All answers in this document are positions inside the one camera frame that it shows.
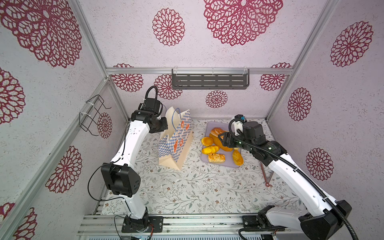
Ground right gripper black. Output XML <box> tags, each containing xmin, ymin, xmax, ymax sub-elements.
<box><xmin>218</xmin><ymin>132</ymin><xmax>254</xmax><ymax>155</ymax></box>

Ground small oval orange bread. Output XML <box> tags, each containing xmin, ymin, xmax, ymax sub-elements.
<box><xmin>232</xmin><ymin>150</ymin><xmax>244</xmax><ymax>166</ymax></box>

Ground long orange baguette bread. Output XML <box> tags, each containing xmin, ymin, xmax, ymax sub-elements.
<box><xmin>209</xmin><ymin>133</ymin><xmax>234</xmax><ymax>152</ymax></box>

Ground blue checkered paper bag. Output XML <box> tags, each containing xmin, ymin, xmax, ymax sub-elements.
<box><xmin>158</xmin><ymin>107</ymin><xmax>193</xmax><ymax>170</ymax></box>

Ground red metal kitchen tongs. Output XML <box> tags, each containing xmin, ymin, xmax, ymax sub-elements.
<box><xmin>260</xmin><ymin>163</ymin><xmax>274</xmax><ymax>188</ymax></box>

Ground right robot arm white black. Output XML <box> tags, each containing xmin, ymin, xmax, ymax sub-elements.
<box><xmin>218</xmin><ymin>115</ymin><xmax>358</xmax><ymax>240</ymax></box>

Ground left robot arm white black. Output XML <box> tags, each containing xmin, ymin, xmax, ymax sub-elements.
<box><xmin>101</xmin><ymin>98</ymin><xmax>168</xmax><ymax>233</ymax></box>

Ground glazed striped bun bread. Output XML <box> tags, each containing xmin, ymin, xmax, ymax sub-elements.
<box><xmin>211</xmin><ymin>128</ymin><xmax>226</xmax><ymax>138</ymax></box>

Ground yellow twisted bread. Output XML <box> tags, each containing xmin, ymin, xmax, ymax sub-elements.
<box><xmin>202</xmin><ymin>145</ymin><xmax>220</xmax><ymax>155</ymax></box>

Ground glazed pastry bread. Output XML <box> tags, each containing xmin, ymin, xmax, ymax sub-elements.
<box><xmin>208</xmin><ymin>153</ymin><xmax>226</xmax><ymax>164</ymax></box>

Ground lavender plastic tray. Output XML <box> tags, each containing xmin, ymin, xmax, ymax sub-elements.
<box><xmin>200</xmin><ymin>122</ymin><xmax>240</xmax><ymax>168</ymax></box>

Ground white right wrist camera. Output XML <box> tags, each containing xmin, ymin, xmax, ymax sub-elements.
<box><xmin>233</xmin><ymin>115</ymin><xmax>247</xmax><ymax>136</ymax></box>

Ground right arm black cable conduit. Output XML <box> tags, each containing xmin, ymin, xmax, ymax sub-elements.
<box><xmin>228</xmin><ymin>118</ymin><xmax>360</xmax><ymax>240</ymax></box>

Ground dark grey wall shelf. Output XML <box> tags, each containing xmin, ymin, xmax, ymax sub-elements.
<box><xmin>171</xmin><ymin>69</ymin><xmax>250</xmax><ymax>90</ymax></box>

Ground black wire wall rack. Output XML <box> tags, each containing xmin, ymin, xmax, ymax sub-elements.
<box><xmin>78</xmin><ymin>94</ymin><xmax>111</xmax><ymax>137</ymax></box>

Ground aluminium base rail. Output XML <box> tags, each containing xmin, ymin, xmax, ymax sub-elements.
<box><xmin>77</xmin><ymin>214</ymin><xmax>250</xmax><ymax>240</ymax></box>

